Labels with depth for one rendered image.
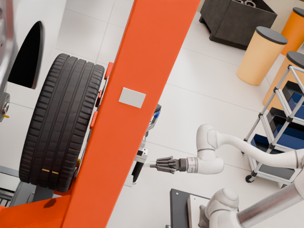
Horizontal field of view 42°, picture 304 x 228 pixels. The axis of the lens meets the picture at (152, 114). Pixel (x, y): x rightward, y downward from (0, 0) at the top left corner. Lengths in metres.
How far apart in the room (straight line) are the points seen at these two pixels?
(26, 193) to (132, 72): 1.52
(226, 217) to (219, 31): 4.34
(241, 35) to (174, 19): 5.38
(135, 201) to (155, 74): 1.93
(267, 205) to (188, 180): 1.27
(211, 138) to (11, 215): 1.12
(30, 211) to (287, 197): 1.25
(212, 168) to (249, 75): 3.39
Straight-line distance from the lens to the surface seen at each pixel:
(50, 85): 1.76
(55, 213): 1.63
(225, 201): 2.42
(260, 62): 5.43
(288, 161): 2.24
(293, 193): 2.17
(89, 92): 1.76
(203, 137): 2.26
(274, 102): 5.08
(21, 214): 1.73
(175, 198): 2.71
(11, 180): 2.78
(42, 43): 2.23
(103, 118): 1.24
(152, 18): 1.08
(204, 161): 2.22
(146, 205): 3.00
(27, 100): 3.63
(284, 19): 7.95
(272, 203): 2.21
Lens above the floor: 2.07
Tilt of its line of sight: 32 degrees down
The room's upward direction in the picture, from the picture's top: 23 degrees clockwise
